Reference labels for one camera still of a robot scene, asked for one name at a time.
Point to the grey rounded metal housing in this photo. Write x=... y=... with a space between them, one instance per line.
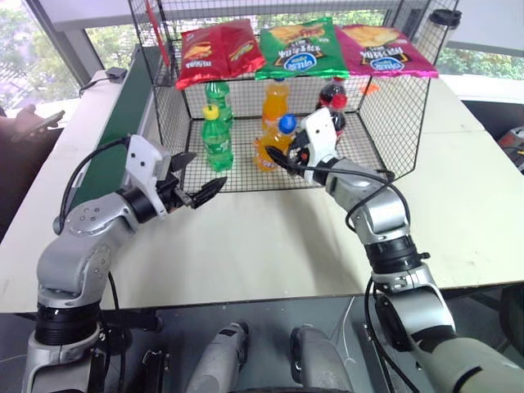
x=221 y=360
x=317 y=360

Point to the red strip on rack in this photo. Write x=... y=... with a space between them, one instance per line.
x=159 y=37

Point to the bystander hand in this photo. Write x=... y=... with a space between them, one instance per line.
x=28 y=118

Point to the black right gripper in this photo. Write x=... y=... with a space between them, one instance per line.
x=301 y=161

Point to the red chip bag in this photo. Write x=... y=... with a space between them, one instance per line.
x=217 y=53

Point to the dark case with tools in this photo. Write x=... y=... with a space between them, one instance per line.
x=513 y=147

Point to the green soda bottle yellow cap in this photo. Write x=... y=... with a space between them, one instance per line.
x=217 y=143

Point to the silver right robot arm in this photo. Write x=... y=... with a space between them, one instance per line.
x=385 y=213

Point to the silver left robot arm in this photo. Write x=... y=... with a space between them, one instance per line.
x=82 y=217

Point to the green chip bag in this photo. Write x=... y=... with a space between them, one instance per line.
x=301 y=53

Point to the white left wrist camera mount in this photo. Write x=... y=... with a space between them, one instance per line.
x=141 y=157

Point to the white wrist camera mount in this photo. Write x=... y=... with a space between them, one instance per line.
x=321 y=135
x=141 y=157

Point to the black power adapter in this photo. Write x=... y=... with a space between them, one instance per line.
x=116 y=75

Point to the cup with black lid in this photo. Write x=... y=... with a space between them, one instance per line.
x=444 y=18

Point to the cola bottle red cap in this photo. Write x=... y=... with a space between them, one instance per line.
x=340 y=123

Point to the black smartphone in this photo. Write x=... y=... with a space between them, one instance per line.
x=45 y=123

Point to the orange soda bottle blue cap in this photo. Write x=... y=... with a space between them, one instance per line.
x=272 y=137

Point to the pink chip bag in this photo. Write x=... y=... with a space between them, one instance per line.
x=380 y=53

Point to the green conveyor belt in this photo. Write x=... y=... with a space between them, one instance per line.
x=123 y=110

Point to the orange tag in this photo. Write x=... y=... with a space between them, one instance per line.
x=370 y=88

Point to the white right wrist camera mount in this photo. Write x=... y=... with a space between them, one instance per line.
x=321 y=135

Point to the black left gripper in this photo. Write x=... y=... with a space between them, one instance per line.
x=174 y=194

